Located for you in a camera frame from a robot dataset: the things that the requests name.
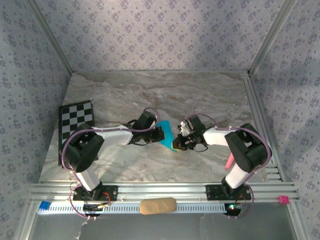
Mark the blue paper sheet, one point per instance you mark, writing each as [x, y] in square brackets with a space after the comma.
[166, 135]

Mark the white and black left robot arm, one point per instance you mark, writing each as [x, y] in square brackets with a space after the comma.
[115, 136]

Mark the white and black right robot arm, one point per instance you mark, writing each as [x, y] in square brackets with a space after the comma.
[215, 136]

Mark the pink cylinder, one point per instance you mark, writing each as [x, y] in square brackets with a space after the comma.
[228, 163]

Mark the tan cork block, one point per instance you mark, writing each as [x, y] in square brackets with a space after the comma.
[157, 205]

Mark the black and white checkerboard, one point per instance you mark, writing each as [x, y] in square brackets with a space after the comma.
[75, 115]

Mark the black controller board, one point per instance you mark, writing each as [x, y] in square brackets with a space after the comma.
[92, 208]
[232, 208]

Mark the small magenta block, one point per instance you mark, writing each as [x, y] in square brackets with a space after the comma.
[284, 199]

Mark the small blue tag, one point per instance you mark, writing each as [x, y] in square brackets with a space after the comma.
[45, 205]

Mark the long aluminium mounting rail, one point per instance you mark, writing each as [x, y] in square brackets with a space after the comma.
[160, 191]

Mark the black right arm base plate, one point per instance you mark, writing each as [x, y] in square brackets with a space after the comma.
[213, 192]

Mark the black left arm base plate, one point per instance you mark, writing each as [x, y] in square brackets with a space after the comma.
[111, 193]

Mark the aluminium side rail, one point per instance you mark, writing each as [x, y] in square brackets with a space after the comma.
[252, 100]

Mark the aluminium frame post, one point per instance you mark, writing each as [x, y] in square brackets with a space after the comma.
[51, 37]
[270, 37]

